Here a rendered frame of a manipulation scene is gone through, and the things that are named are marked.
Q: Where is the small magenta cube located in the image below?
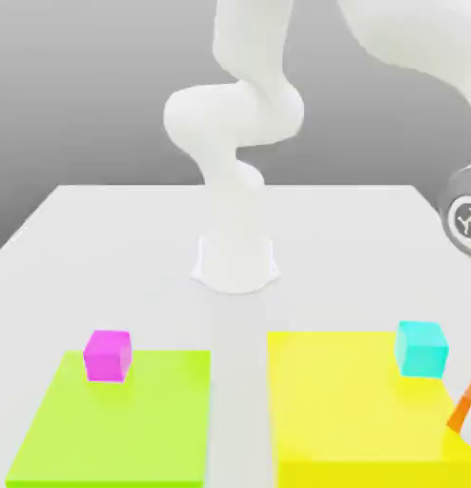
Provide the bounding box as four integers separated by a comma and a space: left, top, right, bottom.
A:
82, 330, 133, 384

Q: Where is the small cyan cube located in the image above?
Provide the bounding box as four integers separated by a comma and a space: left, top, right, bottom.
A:
394, 320, 450, 379

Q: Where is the small orange cube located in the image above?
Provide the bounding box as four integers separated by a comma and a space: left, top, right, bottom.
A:
446, 368, 471, 435

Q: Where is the large yellow box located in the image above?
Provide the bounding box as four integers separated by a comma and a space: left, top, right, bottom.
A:
266, 330, 471, 488

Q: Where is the large lime green box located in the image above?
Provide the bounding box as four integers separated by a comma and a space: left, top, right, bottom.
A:
5, 350, 212, 488

